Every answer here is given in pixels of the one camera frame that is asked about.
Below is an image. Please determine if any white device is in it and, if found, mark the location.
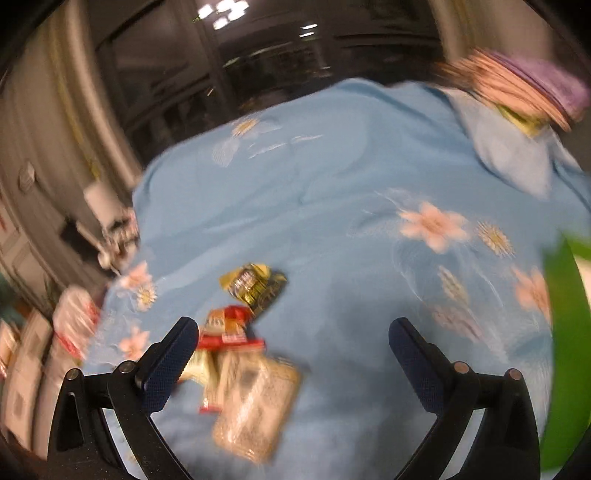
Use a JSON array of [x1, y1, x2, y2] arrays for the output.
[[84, 182, 134, 232]]

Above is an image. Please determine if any blue pillow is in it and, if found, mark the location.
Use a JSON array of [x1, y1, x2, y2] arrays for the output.
[[445, 88, 561, 199]]

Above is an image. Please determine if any stack of white boxes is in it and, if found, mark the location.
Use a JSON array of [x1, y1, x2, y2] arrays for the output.
[[0, 314, 63, 446]]

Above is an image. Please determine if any yellow-green packet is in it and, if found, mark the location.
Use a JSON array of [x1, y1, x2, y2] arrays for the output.
[[496, 105, 550, 137]]

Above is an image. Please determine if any gold and black snack packet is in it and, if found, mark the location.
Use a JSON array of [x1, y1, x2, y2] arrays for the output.
[[219, 263, 288, 319]]

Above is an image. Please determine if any red and white snack packet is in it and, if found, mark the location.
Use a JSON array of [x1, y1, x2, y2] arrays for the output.
[[198, 305, 266, 352]]

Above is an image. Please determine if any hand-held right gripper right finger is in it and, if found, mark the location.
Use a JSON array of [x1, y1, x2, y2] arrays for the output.
[[389, 316, 541, 480]]

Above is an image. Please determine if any green and white box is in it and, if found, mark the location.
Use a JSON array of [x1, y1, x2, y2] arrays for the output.
[[540, 233, 591, 472]]

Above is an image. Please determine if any purple cloth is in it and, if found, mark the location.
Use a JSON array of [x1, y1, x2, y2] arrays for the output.
[[494, 51, 589, 116]]

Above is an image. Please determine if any dark window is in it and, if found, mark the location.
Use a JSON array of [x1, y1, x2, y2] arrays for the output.
[[88, 0, 444, 162]]

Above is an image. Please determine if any blue floral blanket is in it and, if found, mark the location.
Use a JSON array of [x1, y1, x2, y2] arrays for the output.
[[90, 78, 591, 480]]

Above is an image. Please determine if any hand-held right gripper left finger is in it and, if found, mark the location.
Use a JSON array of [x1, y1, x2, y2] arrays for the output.
[[47, 316, 200, 480]]

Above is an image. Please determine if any clear beige snack packet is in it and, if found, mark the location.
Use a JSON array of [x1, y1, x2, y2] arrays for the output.
[[212, 355, 301, 464]]

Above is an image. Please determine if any yellow snack packet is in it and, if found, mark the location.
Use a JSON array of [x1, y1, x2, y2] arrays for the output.
[[178, 348, 222, 386]]

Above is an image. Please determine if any red and white plastic bag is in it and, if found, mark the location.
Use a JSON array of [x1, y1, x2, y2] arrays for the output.
[[52, 286, 102, 361]]

